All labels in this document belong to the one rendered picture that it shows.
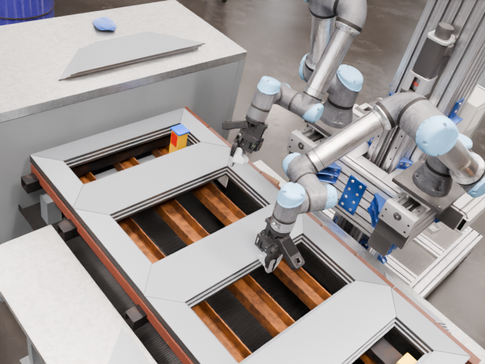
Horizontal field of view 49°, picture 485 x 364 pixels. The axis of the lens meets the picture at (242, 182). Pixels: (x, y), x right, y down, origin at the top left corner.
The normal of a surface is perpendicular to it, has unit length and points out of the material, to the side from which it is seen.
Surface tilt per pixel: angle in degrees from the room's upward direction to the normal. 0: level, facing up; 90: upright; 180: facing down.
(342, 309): 0
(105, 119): 90
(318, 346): 0
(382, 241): 90
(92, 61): 0
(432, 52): 90
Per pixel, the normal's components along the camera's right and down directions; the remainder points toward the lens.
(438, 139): 0.30, 0.61
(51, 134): 0.66, 0.59
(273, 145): 0.19, -0.74
